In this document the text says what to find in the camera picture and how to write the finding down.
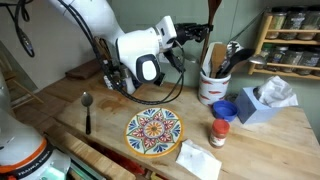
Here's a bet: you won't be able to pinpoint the small white jar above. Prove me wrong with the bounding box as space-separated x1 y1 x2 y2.
103 74 114 90

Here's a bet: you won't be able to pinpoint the glass jar green herbs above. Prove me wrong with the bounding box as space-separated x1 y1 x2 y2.
266 10 288 41

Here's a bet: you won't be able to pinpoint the dark wooden board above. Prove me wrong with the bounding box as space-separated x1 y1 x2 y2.
64 58 103 81

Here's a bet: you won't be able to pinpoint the white salt shaker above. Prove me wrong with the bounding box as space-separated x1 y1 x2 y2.
124 78 137 96

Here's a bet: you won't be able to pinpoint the dark wooden spoon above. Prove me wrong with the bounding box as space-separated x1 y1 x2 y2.
199 0 223 67

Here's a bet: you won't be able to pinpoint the white paper napkin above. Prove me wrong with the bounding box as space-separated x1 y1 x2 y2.
175 139 223 180

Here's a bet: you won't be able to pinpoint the metal ladle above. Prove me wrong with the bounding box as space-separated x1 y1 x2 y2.
184 54 202 65

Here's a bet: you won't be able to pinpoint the wooden chair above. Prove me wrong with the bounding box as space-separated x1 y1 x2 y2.
0 49 45 108

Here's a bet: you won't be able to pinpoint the black plastic spoon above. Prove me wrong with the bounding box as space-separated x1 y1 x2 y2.
217 48 256 80

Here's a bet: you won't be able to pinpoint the wooden condiment tray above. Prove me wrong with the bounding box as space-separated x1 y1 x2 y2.
89 70 155 101

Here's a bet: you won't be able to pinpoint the silver kitchen utensil head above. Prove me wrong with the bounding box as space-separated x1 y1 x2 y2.
227 40 245 60

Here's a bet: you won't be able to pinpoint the blue tissue box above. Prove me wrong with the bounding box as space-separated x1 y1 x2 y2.
233 87 284 125

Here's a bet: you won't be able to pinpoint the white chili-print utensil holder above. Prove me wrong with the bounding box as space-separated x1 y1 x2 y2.
198 70 232 107

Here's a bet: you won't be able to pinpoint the glass jar pale spices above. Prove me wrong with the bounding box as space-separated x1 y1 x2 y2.
297 9 320 42

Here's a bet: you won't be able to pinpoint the small glass spice jar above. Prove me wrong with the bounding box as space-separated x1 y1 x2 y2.
295 49 320 77
255 43 273 71
280 49 303 75
266 46 290 73

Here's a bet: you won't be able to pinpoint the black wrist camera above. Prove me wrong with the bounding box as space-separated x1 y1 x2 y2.
162 49 186 73

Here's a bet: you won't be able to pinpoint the white tissue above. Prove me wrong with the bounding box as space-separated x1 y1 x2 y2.
255 75 299 109

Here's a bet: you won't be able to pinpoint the light wooden spatula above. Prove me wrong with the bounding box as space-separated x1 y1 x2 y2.
210 43 228 79

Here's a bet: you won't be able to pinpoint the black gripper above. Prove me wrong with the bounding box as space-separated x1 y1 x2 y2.
174 22 215 44

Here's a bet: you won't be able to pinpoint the glass jar dark spices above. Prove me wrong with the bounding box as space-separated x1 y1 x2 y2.
280 9 306 41

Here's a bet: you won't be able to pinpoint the red-lidded spice jar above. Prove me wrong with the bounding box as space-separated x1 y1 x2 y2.
209 118 231 149

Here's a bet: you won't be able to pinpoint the blue plastic bowl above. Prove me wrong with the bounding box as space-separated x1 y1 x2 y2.
212 99 239 123

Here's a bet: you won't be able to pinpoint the metal spoon black handle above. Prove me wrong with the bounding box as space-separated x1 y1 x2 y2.
80 91 94 136

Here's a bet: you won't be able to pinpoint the long thin metal handle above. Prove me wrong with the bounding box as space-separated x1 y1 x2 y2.
229 9 268 43

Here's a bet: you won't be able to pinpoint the white spatula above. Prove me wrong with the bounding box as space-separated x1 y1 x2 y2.
201 41 222 78

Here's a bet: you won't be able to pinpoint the colourful floral ceramic plate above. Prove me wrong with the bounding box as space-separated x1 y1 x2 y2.
124 107 185 158

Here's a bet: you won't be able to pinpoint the large metal serving spoon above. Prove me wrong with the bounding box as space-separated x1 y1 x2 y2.
247 54 268 67

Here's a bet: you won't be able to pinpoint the wooden spice rack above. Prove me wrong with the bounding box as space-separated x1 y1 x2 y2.
247 9 320 81

